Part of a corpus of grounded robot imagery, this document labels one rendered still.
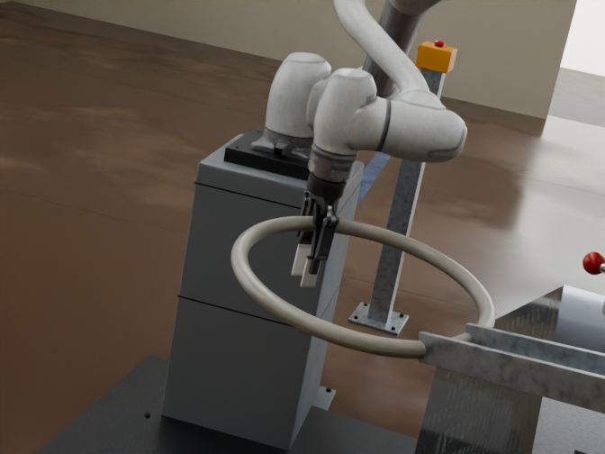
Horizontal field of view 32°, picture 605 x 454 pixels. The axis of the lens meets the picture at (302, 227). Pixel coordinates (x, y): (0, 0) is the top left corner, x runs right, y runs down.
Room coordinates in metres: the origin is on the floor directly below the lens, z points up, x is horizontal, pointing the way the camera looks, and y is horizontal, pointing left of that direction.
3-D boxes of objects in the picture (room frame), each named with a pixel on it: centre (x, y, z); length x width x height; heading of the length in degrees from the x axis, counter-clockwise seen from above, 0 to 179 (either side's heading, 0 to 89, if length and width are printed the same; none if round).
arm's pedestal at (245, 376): (2.88, 0.08, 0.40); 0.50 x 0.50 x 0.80; 80
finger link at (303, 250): (2.00, -0.01, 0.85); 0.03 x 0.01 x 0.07; 115
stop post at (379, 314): (3.75, -0.36, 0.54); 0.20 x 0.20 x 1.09; 76
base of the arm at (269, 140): (2.86, 0.08, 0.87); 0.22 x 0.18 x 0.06; 170
